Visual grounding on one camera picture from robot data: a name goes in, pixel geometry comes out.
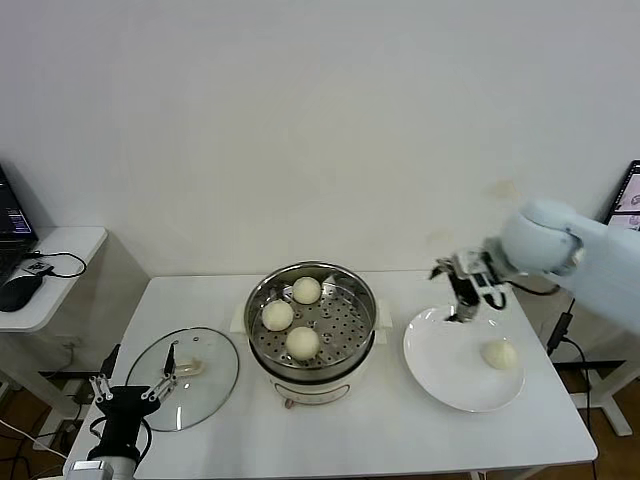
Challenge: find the white electric cooker base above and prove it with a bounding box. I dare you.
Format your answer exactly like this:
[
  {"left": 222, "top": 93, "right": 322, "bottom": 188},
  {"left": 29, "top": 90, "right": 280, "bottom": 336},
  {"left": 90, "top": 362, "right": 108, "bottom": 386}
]
[{"left": 230, "top": 295, "right": 394, "bottom": 410}]

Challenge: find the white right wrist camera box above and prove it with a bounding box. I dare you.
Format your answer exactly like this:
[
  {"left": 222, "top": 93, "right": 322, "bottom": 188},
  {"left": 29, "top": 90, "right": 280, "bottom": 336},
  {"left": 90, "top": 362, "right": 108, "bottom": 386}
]
[{"left": 471, "top": 271, "right": 503, "bottom": 302}]

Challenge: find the small device with QR code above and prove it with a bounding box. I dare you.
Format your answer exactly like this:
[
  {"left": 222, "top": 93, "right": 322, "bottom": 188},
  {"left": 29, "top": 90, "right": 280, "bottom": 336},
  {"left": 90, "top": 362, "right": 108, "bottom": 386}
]
[{"left": 18, "top": 257, "right": 55, "bottom": 279}]

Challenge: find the thin black desk cable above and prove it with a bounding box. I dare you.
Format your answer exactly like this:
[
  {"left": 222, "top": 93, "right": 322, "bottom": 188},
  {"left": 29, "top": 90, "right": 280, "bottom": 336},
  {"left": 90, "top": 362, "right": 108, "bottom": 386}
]
[{"left": 29, "top": 248, "right": 87, "bottom": 279}]

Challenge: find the white side table with mouse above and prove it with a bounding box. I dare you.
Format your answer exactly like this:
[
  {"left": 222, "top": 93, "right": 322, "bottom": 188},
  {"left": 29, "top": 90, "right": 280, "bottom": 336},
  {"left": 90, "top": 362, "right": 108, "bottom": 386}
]
[{"left": 0, "top": 226, "right": 151, "bottom": 416}]

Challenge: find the black laptop with dark screen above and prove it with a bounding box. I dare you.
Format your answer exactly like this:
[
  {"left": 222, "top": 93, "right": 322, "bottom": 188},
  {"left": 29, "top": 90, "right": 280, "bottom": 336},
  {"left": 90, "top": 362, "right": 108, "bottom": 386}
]
[{"left": 0, "top": 160, "right": 40, "bottom": 284}]

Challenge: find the white steamed baozi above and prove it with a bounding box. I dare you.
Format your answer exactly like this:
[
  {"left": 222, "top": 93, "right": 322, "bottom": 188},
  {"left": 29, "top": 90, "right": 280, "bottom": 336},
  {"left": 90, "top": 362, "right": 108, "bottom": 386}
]
[
  {"left": 480, "top": 338, "right": 519, "bottom": 372},
  {"left": 292, "top": 277, "right": 322, "bottom": 305},
  {"left": 262, "top": 301, "right": 295, "bottom": 332},
  {"left": 285, "top": 327, "right": 321, "bottom": 362}
]

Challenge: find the black computer mouse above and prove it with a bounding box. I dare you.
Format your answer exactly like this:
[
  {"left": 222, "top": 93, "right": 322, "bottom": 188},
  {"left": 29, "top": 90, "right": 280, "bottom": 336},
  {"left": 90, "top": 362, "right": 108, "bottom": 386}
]
[{"left": 0, "top": 273, "right": 45, "bottom": 313}]

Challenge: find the round glass pot lid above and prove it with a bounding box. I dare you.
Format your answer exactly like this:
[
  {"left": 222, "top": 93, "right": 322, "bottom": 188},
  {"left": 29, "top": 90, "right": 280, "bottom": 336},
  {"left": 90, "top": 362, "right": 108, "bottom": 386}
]
[{"left": 124, "top": 326, "right": 241, "bottom": 433}]

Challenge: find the round white plate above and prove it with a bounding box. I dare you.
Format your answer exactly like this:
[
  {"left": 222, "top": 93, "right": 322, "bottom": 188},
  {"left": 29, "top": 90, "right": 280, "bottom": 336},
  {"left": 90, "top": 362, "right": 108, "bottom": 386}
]
[{"left": 403, "top": 305, "right": 527, "bottom": 414}]

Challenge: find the grey laptop with bright screen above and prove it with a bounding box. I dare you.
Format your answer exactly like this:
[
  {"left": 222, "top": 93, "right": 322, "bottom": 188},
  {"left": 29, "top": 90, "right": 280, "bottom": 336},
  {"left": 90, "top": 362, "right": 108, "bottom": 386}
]
[{"left": 606, "top": 160, "right": 640, "bottom": 232}]

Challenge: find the white floor cable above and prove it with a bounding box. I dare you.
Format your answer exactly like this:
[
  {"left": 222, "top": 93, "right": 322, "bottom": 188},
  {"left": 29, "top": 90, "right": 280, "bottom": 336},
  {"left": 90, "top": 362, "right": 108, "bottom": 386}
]
[{"left": 0, "top": 417, "right": 69, "bottom": 459}]

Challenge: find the stainless steel steamer pot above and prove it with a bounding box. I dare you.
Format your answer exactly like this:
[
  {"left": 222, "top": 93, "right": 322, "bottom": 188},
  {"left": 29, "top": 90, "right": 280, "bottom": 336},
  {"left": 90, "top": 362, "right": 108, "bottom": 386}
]
[{"left": 244, "top": 260, "right": 379, "bottom": 370}]

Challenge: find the black adapter cable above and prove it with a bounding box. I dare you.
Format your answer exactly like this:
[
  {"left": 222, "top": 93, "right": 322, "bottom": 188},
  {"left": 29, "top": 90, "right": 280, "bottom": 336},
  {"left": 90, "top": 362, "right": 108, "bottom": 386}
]
[{"left": 546, "top": 297, "right": 596, "bottom": 426}]

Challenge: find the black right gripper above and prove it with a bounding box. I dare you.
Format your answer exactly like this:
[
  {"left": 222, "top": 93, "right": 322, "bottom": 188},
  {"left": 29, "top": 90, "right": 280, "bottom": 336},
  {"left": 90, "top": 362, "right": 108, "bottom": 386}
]
[{"left": 430, "top": 248, "right": 501, "bottom": 324}]

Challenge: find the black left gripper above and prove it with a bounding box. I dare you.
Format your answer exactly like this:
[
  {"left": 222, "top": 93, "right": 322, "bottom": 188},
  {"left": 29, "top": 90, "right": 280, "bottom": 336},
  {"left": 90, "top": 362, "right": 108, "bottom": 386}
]
[{"left": 88, "top": 340, "right": 178, "bottom": 461}]

